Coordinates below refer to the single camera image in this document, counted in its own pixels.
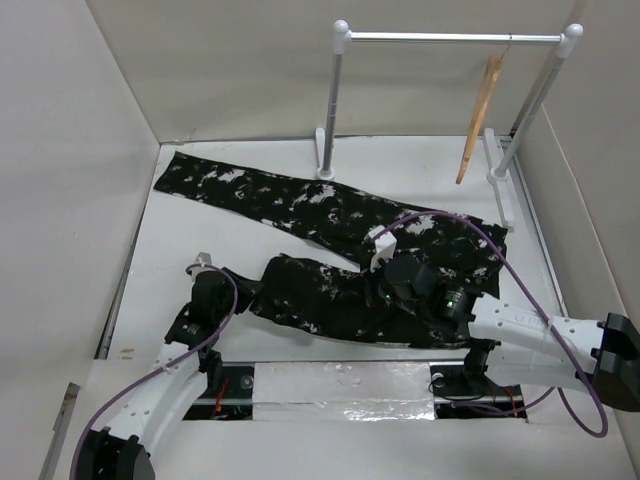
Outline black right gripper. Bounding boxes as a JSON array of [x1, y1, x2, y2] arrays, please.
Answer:
[[351, 250, 425, 318]]

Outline black white patterned trousers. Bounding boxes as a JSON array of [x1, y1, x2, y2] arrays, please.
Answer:
[[152, 152, 509, 351]]

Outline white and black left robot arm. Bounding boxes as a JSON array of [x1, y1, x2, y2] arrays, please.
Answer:
[[69, 262, 263, 479]]

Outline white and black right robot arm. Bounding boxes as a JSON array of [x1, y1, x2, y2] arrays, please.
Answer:
[[369, 255, 639, 412]]

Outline wooden clothes hanger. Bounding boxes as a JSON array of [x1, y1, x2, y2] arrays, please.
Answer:
[[455, 45, 511, 185]]

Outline silver foil tape strip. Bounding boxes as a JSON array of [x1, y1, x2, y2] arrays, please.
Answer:
[[252, 361, 436, 422]]

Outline white metal clothes rack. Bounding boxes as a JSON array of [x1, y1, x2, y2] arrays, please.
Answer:
[[300, 16, 584, 229]]

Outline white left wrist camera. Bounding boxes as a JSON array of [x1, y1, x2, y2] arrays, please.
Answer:
[[185, 252, 214, 280]]

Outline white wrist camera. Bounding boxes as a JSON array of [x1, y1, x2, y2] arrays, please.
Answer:
[[365, 225, 397, 272], [185, 252, 214, 280]]

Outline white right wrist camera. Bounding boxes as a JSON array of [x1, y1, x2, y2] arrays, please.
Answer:
[[365, 225, 397, 272]]

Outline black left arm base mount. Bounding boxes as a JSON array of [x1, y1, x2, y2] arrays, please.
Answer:
[[184, 363, 255, 421]]

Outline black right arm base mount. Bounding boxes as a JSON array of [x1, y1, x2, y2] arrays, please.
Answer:
[[428, 364, 527, 420]]

